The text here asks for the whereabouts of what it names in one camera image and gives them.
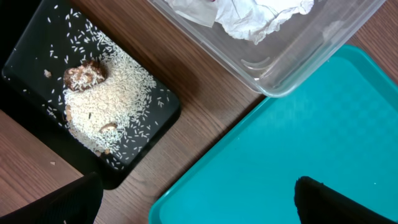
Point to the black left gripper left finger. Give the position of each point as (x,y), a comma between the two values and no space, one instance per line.
(77,202)

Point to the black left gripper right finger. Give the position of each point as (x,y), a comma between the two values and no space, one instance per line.
(318,204)

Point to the brown food scrap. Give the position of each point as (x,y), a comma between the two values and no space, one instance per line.
(86,76)

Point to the white napkin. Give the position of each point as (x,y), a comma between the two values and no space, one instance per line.
(250,20)

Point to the teal plastic tray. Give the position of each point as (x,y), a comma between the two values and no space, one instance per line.
(338,127)

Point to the white rice pile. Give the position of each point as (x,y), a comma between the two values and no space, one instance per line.
(100,116)

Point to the black tray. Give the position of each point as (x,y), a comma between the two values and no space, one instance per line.
(39,41)

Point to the clear plastic bin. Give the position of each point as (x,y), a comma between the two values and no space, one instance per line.
(284,59)

